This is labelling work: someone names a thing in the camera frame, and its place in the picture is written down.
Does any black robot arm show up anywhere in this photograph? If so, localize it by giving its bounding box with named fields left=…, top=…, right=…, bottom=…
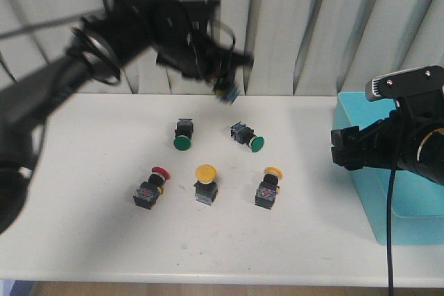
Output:
left=1, top=0, right=253, bottom=230
left=331, top=90, right=443, bottom=185

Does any red push button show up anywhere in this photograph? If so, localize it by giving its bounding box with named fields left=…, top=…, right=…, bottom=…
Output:
left=213, top=80, right=239, bottom=104
left=133, top=166, right=171, bottom=209

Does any left green push button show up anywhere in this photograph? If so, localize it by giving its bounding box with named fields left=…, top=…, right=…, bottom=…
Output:
left=173, top=119, right=194, bottom=151

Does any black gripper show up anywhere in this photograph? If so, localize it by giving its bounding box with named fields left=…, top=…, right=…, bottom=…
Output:
left=148, top=0, right=253, bottom=82
left=331, top=90, right=443, bottom=171

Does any right green push button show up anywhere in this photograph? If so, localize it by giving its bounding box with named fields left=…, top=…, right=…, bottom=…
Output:
left=230, top=122, right=265, bottom=153

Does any yellow push button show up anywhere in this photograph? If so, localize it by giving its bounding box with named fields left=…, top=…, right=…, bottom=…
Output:
left=194, top=164, right=218, bottom=206
left=255, top=166, right=283, bottom=209

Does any white pleated curtain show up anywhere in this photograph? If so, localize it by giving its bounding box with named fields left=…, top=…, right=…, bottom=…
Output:
left=1, top=0, right=443, bottom=96

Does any light blue plastic box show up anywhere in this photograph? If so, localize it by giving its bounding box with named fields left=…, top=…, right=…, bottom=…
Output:
left=333, top=92, right=443, bottom=245

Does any green push button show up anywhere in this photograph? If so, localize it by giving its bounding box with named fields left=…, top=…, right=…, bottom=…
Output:
left=230, top=122, right=265, bottom=153
left=173, top=119, right=194, bottom=151

